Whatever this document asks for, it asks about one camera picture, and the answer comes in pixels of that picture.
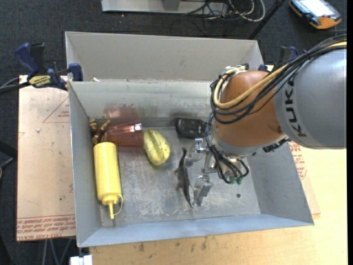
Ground yellow toy starfruit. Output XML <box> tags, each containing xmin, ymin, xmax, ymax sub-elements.
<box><xmin>143</xmin><ymin>129</ymin><xmax>172</xmax><ymax>166</ymax></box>

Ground dark grey toy lizard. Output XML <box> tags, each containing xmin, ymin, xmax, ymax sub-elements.
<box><xmin>173</xmin><ymin>147</ymin><xmax>195</xmax><ymax>209</ymax></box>

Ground red-brown clear plastic cup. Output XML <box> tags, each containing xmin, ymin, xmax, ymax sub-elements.
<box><xmin>105</xmin><ymin>121</ymin><xmax>145</xmax><ymax>148</ymax></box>

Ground grey metal bin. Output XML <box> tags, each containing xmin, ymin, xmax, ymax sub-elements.
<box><xmin>65</xmin><ymin>31</ymin><xmax>315</xmax><ymax>248</ymax></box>

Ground brown wooden toy figure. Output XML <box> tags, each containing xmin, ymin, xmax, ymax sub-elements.
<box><xmin>88</xmin><ymin>118</ymin><xmax>111</xmax><ymax>145</ymax></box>

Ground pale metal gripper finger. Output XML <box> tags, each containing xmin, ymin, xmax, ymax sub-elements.
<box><xmin>185</xmin><ymin>138</ymin><xmax>206</xmax><ymax>167</ymax></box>
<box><xmin>192</xmin><ymin>174</ymin><xmax>213</xmax><ymax>207</ymax></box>

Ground yellow squeeze bottle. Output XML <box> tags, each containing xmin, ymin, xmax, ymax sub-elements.
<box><xmin>93</xmin><ymin>141</ymin><xmax>124</xmax><ymax>220</ymax></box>

